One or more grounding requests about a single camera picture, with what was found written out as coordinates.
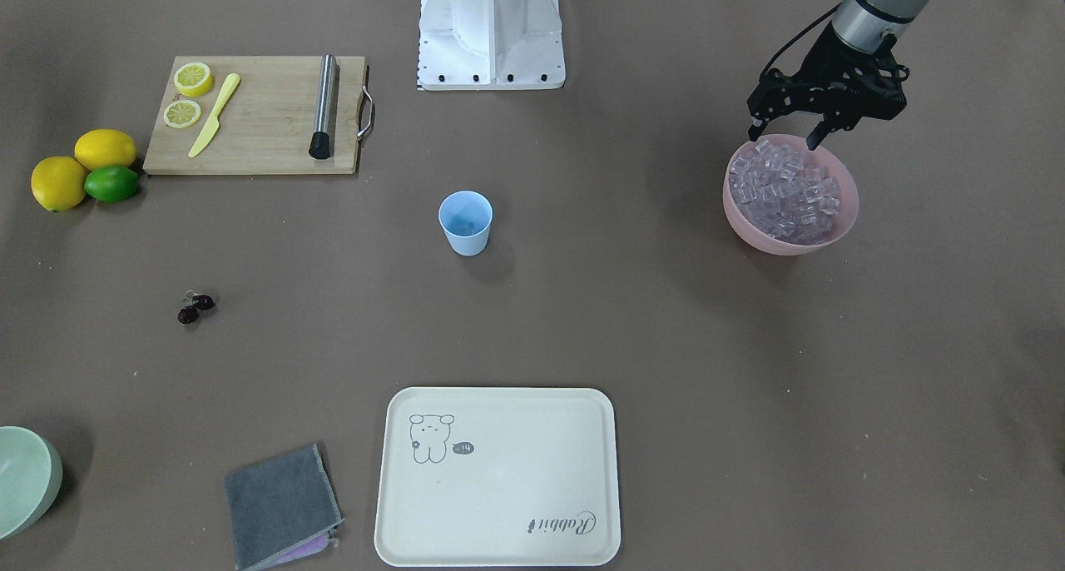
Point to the lemon slice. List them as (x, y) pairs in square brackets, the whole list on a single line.
[(181, 114), (193, 79)]

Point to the cream rabbit serving tray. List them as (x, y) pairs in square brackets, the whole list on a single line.
[(498, 476)]

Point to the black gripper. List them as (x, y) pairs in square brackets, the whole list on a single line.
[(825, 58)]

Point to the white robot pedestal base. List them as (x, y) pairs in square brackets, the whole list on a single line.
[(490, 45)]

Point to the light blue plastic cup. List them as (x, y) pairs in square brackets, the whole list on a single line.
[(466, 218)]

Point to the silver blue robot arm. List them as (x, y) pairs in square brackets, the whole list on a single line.
[(868, 25)]

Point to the mint green bowl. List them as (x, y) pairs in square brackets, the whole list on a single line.
[(31, 474)]

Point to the wooden cutting board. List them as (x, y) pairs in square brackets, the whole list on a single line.
[(267, 125)]

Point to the lemon slice upper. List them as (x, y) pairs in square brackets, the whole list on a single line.
[(193, 79)]

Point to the yellow lemon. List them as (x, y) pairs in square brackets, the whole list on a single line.
[(105, 147), (57, 182)]

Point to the green lime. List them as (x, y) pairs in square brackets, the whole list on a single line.
[(111, 183)]

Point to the grey folded cloth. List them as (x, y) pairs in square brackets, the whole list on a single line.
[(281, 509)]

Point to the dark cherries pair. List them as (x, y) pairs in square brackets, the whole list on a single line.
[(194, 304)]

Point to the yellow plastic knife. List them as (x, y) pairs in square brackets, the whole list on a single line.
[(212, 124)]

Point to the yellow lemon near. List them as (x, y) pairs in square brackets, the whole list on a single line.
[(57, 182)]

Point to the lemon slice lower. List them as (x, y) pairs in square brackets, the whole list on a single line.
[(181, 114)]

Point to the steel muddler black tip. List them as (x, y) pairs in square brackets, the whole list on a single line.
[(322, 138)]

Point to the yellow lemon far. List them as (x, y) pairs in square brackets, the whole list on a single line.
[(105, 147)]

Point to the pink bowl of ice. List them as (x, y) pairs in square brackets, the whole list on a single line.
[(785, 199)]

